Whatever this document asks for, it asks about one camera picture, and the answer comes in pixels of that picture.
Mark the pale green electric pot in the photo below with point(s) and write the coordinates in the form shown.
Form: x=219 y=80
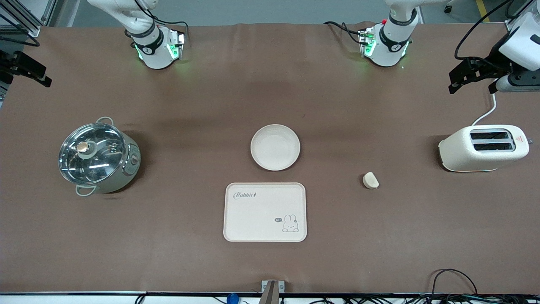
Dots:
x=128 y=162

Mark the aluminium frame post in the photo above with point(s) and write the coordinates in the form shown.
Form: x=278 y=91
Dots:
x=521 y=17
x=25 y=17

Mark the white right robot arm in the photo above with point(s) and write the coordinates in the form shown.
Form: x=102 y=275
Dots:
x=152 y=47

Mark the cream rabbit print tray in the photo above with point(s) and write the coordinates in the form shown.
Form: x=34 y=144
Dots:
x=265 y=212

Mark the round cream plate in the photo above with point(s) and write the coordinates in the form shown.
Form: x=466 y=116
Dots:
x=275 y=147

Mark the cream two-slot toaster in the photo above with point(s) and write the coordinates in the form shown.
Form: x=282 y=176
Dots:
x=483 y=157

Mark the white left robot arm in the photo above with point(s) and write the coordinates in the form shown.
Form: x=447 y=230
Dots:
x=391 y=47

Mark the blue round knob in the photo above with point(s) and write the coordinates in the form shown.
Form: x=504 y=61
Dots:
x=232 y=299

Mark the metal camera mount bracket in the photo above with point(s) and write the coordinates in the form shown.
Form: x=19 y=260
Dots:
x=272 y=290

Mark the glass pot lid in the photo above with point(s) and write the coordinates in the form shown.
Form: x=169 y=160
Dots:
x=90 y=154

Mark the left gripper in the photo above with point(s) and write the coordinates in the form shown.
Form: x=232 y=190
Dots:
x=494 y=63

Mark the small beige bun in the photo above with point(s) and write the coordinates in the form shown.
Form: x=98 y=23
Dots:
x=370 y=180

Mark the brown table mat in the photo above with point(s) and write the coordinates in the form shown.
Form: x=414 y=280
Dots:
x=270 y=93

